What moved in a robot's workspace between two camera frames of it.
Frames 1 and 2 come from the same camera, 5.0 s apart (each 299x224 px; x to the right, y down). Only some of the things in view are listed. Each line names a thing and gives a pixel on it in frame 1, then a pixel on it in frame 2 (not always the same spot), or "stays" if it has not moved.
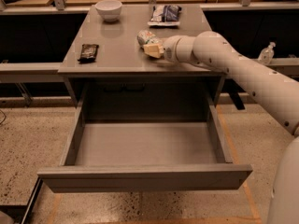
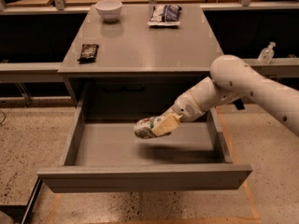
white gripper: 170,49 to 185,108
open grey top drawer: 145,157 stays
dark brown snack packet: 88,53 stays
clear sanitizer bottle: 266,54 stays
